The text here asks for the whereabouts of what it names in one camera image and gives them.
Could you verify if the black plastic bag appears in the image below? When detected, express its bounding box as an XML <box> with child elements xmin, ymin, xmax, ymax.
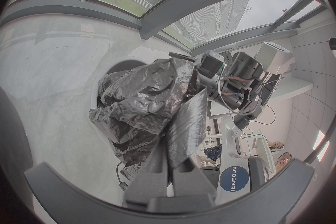
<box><xmin>89</xmin><ymin>57</ymin><xmax>208</xmax><ymax>180</ymax></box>

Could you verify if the white trash bin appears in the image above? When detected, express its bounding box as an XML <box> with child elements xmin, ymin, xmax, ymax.
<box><xmin>90</xmin><ymin>56</ymin><xmax>148</xmax><ymax>158</ymax></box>

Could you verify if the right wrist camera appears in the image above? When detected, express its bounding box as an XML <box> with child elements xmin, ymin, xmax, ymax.
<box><xmin>199</xmin><ymin>51</ymin><xmax>226</xmax><ymax>78</ymax></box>

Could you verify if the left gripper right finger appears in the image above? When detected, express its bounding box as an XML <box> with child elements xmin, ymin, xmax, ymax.
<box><xmin>172</xmin><ymin>158</ymin><xmax>216</xmax><ymax>200</ymax></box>

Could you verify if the black cable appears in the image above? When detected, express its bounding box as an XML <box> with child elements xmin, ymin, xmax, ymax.
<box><xmin>116</xmin><ymin>162</ymin><xmax>132</xmax><ymax>191</ymax></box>

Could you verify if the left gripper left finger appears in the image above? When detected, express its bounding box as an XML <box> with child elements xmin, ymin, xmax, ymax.
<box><xmin>125</xmin><ymin>136</ymin><xmax>169</xmax><ymax>204</ymax></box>

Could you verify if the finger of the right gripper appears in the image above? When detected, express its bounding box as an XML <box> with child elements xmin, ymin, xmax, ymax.
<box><xmin>169</xmin><ymin>52</ymin><xmax>196</xmax><ymax>63</ymax></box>

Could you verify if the person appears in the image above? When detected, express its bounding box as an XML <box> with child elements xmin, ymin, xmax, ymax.
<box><xmin>268</xmin><ymin>139</ymin><xmax>292</xmax><ymax>175</ymax></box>

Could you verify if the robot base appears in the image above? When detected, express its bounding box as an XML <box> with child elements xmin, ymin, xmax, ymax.
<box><xmin>201</xmin><ymin>102</ymin><xmax>280</xmax><ymax>205</ymax></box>

